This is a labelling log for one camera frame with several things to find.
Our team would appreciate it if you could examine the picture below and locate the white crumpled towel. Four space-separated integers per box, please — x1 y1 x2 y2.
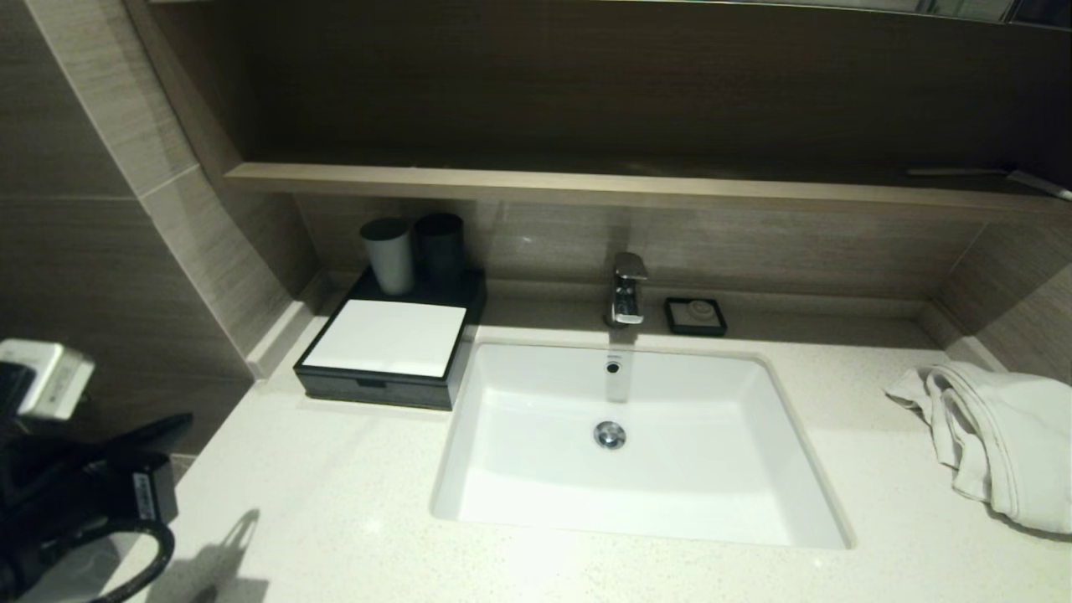
884 362 1072 534

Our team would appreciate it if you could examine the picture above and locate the wooden wall shelf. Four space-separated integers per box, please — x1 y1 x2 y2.
226 163 1072 223

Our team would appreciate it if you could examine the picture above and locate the black drawer amenity box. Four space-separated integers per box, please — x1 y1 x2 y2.
293 264 488 411

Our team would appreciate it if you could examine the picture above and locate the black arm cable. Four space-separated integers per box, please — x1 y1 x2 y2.
50 518 177 603

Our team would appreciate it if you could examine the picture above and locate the black plastic cup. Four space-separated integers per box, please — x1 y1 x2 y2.
415 213 466 281

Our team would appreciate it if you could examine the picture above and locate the black sliding drawer tray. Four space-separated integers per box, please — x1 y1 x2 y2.
295 368 453 411

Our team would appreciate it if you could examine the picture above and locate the black square soap dish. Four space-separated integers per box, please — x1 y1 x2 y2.
663 297 728 338

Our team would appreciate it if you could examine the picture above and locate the white ceramic sink basin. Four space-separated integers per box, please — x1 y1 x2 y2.
431 339 855 551

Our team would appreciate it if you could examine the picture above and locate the grey plastic cup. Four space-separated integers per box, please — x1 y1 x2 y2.
360 218 415 296

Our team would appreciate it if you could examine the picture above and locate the chrome faucet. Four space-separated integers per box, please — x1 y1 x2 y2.
605 253 648 327

